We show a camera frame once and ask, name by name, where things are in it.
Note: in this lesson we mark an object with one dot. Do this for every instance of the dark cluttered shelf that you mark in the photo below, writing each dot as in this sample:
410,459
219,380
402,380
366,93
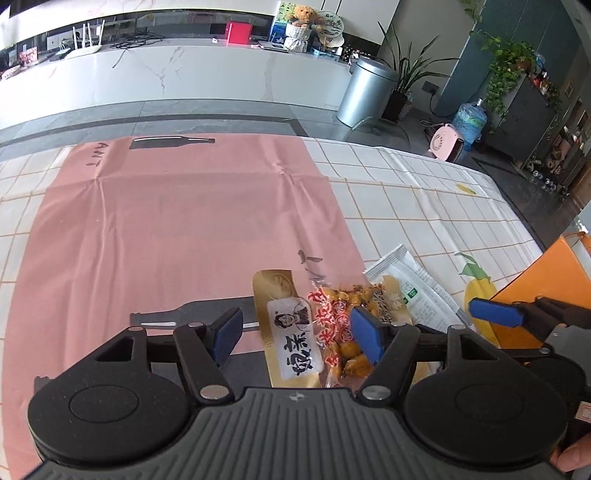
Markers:
565,157

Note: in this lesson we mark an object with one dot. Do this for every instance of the orange box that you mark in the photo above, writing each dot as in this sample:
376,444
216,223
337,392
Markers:
545,277

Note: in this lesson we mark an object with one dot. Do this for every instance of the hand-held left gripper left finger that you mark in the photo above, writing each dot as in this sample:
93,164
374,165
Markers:
228,332

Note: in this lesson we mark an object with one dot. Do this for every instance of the round printed fan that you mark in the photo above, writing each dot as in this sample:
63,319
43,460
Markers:
330,27

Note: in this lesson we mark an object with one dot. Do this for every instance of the blue printed box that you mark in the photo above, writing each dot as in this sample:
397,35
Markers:
279,27

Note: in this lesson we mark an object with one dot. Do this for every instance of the trailing green plant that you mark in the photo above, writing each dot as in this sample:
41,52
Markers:
505,69

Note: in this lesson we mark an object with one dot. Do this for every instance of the clear peanut snack packet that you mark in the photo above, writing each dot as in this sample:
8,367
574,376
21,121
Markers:
337,318

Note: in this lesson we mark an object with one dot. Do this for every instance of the clear plastic chair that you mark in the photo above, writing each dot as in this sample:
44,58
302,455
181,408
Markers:
376,134

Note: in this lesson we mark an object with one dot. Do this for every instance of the brown teddy bear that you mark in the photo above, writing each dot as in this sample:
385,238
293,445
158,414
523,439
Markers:
302,14

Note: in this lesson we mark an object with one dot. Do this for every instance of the silver trash can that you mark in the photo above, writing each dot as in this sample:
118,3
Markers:
364,92

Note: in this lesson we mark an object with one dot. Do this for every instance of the red box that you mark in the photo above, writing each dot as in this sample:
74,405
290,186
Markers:
238,32

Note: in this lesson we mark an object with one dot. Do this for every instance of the white marble cabinet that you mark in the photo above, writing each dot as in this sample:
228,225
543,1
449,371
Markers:
184,74

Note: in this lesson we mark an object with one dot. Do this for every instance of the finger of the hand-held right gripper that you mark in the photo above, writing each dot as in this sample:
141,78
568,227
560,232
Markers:
528,353
494,311

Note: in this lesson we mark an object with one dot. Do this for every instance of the pink and white printed tablecloth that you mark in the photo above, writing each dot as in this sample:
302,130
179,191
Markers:
161,230

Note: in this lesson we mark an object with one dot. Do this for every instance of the person's right hand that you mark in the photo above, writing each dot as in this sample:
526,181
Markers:
575,457

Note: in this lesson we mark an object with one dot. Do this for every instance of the dark grey cabinet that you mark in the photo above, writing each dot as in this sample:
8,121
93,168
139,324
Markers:
526,120

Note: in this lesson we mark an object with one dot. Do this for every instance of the pink heater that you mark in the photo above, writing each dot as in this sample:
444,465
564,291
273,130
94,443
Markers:
445,143

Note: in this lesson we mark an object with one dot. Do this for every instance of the white router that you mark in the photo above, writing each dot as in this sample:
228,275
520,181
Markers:
84,48

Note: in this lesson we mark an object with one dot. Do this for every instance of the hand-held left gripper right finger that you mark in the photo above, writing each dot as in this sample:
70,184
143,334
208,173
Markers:
367,334

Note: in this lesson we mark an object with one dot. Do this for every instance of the tan snack packet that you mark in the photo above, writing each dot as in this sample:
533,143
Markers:
291,332

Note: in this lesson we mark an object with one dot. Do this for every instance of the white and green snack packet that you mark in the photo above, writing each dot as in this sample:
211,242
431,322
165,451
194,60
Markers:
415,286

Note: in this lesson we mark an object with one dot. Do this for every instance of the blue water jug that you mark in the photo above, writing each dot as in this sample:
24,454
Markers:
470,122

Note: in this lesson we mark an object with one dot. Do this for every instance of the potted long-leaf plant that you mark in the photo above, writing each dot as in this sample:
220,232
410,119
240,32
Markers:
408,78

